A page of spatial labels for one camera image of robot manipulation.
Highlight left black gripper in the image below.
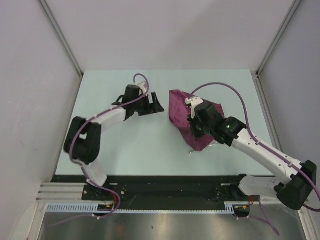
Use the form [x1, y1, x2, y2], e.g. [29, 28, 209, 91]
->
[132, 92, 164, 117]

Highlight purple cloth napkin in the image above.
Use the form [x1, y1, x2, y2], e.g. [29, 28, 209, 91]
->
[168, 89, 224, 152]

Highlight silver metal fork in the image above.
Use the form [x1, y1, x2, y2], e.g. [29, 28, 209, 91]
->
[189, 141, 219, 154]

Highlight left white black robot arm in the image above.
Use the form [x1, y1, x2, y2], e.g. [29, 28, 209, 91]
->
[63, 83, 165, 200]

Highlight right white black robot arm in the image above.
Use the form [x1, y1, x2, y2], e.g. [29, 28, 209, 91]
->
[185, 97, 317, 211]

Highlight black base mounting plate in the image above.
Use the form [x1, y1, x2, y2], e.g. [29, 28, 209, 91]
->
[51, 174, 263, 211]

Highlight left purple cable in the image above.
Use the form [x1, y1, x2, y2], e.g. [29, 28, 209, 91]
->
[47, 73, 151, 227]

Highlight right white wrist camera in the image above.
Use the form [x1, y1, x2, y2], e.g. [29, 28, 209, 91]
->
[184, 96, 204, 119]

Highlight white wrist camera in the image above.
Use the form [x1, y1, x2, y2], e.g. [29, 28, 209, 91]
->
[135, 81, 149, 93]
[184, 96, 204, 119]

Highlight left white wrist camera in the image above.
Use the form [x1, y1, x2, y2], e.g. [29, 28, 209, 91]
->
[135, 81, 149, 93]

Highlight light blue cable duct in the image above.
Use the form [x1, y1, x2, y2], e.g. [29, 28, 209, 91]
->
[46, 201, 251, 214]

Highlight aluminium rail frame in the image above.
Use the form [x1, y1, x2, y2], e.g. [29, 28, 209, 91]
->
[36, 183, 85, 202]

